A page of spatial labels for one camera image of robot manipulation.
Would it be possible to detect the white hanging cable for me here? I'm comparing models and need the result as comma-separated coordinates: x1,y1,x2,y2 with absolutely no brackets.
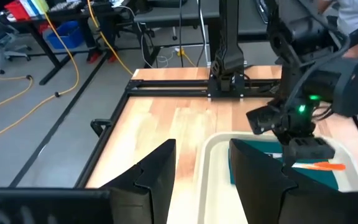
196,0,213,67

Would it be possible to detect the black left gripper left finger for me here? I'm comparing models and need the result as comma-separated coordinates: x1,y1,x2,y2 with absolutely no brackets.
0,139,177,224

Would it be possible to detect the blue plastic bin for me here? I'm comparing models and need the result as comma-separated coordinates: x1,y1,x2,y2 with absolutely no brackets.
46,20,86,50

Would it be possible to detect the black office desk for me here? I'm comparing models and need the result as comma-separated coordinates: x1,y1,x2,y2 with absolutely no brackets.
0,0,136,86

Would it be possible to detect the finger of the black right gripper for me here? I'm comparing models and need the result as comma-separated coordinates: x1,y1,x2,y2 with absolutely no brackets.
283,137,336,170

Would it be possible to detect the black hook bracket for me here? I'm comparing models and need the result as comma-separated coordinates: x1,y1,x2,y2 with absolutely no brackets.
89,118,114,138

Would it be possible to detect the person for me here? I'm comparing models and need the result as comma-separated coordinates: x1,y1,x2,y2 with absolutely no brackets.
317,0,358,60
85,49,120,65

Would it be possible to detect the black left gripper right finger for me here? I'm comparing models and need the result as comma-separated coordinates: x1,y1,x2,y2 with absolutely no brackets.
229,139,358,224

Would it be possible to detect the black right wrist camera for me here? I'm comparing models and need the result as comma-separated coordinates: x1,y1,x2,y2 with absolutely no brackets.
246,105,282,136

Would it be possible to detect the dark green cloth napkin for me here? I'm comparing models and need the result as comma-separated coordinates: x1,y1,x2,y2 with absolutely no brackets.
227,138,341,192

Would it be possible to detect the red box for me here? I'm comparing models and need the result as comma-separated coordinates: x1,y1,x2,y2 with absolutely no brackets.
3,0,31,21

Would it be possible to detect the yellow extension cable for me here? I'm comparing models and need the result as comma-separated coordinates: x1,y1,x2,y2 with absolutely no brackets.
0,68,34,116
86,0,135,77
0,0,81,147

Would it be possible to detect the beige plastic tray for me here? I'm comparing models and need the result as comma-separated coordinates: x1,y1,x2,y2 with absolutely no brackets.
196,131,358,224

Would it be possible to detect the black aluminium table frame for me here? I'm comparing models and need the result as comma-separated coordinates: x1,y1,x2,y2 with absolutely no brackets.
74,78,358,189

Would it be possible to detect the grey office chair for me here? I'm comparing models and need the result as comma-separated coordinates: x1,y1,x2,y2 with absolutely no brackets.
0,11,33,75

